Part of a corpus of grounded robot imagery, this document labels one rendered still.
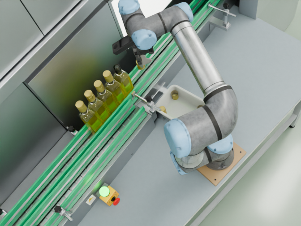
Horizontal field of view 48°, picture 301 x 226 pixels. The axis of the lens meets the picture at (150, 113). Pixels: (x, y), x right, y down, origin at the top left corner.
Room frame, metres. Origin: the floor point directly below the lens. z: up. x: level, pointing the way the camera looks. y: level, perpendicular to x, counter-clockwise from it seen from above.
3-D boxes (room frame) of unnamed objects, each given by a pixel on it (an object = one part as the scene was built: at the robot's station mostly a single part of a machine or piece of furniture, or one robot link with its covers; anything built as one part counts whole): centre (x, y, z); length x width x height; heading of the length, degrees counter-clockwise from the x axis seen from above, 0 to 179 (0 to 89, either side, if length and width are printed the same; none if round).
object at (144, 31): (0.82, -0.08, 1.42); 0.11 x 0.11 x 0.08; 4
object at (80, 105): (0.81, 0.26, 1.14); 0.04 x 0.04 x 0.04
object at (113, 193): (0.54, 0.32, 0.79); 0.07 x 0.07 x 0.07; 34
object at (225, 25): (1.19, -0.53, 0.90); 0.17 x 0.05 x 0.23; 34
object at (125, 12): (0.91, -0.06, 1.43); 0.09 x 0.08 x 0.11; 4
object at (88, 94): (0.85, 0.21, 1.14); 0.04 x 0.04 x 0.04
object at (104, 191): (0.54, 0.32, 0.84); 0.04 x 0.04 x 0.03
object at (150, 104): (0.84, 0.00, 0.95); 0.17 x 0.03 x 0.12; 34
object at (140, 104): (0.85, 0.01, 0.85); 0.09 x 0.04 x 0.07; 34
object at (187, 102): (0.82, -0.15, 0.80); 0.22 x 0.17 x 0.09; 34
